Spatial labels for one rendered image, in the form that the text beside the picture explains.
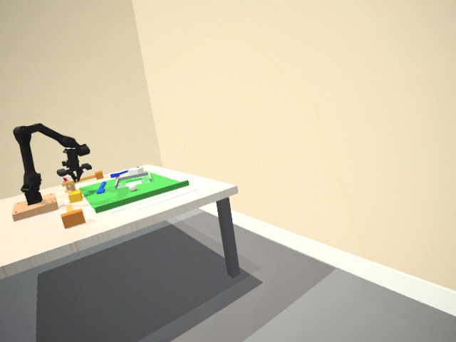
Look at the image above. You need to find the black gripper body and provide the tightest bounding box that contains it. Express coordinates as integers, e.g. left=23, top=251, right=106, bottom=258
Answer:
left=57, top=158, right=92, bottom=177

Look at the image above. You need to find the green flat mat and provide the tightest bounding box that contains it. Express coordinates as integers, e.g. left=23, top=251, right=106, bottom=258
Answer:
left=79, top=172, right=179, bottom=211

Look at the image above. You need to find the white cube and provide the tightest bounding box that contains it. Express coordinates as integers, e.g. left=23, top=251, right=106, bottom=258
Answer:
left=128, top=167, right=144, bottom=176

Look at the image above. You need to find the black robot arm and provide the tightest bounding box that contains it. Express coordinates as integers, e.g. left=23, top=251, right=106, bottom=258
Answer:
left=13, top=123, right=90, bottom=206

